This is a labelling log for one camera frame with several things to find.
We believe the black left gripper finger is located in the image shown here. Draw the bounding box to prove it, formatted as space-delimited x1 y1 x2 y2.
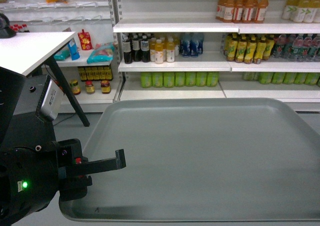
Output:
80 149 126 175

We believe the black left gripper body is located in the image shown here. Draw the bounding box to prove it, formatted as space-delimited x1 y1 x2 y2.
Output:
52 139 92 201

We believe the grey silver serving tray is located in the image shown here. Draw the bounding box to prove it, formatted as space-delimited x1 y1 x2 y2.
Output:
59 98 320 224

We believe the white checkout table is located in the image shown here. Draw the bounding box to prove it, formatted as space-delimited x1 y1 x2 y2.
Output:
0 32 90 127

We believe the black round webcam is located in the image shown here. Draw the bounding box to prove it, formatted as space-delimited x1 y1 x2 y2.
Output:
0 13 17 39

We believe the white middle store shelf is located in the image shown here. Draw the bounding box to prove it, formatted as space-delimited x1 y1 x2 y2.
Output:
113 18 320 34

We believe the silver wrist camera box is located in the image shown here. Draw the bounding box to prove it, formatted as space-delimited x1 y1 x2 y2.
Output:
35 75 64 121

